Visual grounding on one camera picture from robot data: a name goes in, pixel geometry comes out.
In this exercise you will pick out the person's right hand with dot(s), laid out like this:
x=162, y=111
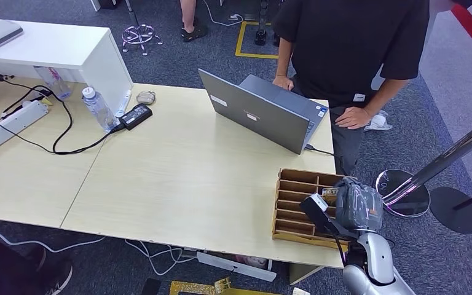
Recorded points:
x=283, y=82

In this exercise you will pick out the person's left hand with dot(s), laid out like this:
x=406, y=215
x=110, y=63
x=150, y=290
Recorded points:
x=354, y=118

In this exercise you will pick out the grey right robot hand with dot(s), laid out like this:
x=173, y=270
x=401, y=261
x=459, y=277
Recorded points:
x=360, y=205

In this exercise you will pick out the person's left forearm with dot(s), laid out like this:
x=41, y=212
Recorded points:
x=384, y=97

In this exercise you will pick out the person's right forearm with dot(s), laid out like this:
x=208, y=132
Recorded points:
x=284, y=59

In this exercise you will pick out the person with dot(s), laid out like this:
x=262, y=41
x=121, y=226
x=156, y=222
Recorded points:
x=188, y=12
x=342, y=49
x=4, y=264

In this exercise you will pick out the wooden card box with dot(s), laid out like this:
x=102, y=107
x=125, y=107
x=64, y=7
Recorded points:
x=297, y=179

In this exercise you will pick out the crumpled white paper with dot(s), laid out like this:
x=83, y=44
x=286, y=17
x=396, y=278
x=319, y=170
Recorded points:
x=380, y=122

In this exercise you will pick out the grey laptop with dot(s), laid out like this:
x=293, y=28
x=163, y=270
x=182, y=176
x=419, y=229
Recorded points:
x=256, y=114

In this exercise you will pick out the chrome stanchion base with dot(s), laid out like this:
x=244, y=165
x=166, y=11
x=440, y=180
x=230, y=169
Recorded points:
x=415, y=203

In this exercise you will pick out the pale table leg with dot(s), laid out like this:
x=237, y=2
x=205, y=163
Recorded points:
x=303, y=273

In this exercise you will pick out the chrome stanchion pole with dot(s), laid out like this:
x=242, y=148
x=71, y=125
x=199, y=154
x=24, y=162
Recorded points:
x=443, y=163

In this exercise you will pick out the black stanchion base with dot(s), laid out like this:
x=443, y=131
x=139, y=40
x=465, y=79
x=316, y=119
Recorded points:
x=456, y=220

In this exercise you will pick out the small beige case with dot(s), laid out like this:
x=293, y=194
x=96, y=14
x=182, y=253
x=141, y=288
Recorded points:
x=145, y=97

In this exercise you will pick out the chrome stool base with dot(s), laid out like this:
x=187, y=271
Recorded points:
x=139, y=36

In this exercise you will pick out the black power adapter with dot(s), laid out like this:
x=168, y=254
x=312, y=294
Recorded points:
x=135, y=117

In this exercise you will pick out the white tube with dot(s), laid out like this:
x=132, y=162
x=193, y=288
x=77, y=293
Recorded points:
x=123, y=104

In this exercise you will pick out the clear bottle white cap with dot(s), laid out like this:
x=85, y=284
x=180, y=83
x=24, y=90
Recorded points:
x=99, y=110

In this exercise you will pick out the black flat object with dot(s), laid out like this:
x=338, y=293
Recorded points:
x=150, y=287

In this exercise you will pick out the clear bottle pink label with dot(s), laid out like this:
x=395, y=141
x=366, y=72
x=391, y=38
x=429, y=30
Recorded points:
x=55, y=83

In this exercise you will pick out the white cabinet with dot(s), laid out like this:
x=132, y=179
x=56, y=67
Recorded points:
x=57, y=44

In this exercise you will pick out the white power strip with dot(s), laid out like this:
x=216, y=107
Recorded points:
x=12, y=124

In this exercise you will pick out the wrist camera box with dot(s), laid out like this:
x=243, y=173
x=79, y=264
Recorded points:
x=317, y=213

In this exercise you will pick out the yellow floor tape frame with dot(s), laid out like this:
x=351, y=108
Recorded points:
x=240, y=40

